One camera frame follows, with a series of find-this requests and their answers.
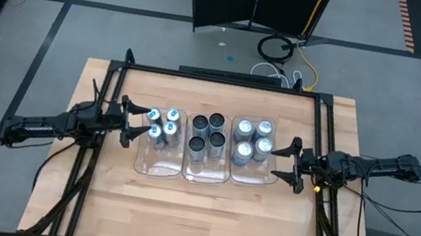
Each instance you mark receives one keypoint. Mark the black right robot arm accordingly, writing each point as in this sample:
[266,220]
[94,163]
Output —
[376,165]

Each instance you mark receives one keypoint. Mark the Spindrift blue white can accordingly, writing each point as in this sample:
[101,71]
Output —
[243,148]
[263,144]
[265,126]
[244,126]

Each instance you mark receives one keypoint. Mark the Red Bull sugarfree can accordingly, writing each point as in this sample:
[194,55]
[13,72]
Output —
[170,128]
[153,115]
[154,130]
[173,114]

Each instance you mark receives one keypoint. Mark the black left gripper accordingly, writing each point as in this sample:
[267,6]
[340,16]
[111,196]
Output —
[115,117]

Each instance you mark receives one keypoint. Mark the blue round floor sticker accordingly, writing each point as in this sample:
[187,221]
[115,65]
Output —
[230,58]

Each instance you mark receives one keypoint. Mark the black power strip bar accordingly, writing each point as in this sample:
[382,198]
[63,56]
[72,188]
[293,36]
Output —
[230,75]

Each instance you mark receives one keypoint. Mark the black aluminium table frame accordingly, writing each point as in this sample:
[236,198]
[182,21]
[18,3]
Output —
[241,83]

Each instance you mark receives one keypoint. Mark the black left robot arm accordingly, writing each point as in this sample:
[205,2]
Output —
[44,125]

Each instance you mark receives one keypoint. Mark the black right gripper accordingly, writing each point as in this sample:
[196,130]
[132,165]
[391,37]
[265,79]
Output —
[313,162]

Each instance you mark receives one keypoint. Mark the Celsius Arctic Vibe can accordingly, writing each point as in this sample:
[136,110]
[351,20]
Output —
[216,119]
[217,139]
[196,144]
[200,122]

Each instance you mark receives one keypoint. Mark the clear plastic bin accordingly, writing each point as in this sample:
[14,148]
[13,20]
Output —
[254,176]
[158,165]
[206,174]

